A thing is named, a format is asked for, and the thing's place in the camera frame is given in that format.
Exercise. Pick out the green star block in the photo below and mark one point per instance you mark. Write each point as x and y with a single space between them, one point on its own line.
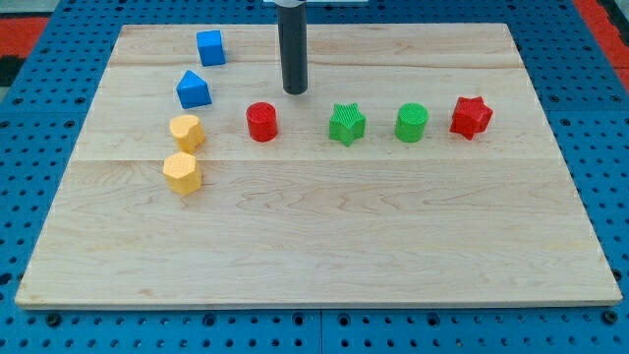
346 124

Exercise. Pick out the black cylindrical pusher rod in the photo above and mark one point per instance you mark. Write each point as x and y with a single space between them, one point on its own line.
292 35

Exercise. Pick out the yellow heart block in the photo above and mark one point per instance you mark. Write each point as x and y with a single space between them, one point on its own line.
187 132

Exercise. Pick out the red star block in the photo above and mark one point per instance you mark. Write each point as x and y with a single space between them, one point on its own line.
470 117

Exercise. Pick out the red cylinder block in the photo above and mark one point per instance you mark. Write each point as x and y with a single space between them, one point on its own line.
262 121

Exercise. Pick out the yellow hexagon block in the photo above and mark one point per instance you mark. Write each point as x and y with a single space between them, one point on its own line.
182 173

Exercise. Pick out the green cylinder block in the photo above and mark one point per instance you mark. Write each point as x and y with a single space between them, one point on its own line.
411 121

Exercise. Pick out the blue cube block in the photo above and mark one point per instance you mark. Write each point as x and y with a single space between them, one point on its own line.
210 47

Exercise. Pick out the blue triangle block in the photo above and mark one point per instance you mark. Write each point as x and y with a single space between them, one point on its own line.
193 91

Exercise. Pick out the light wooden board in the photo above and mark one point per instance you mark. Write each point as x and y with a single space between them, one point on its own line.
302 221

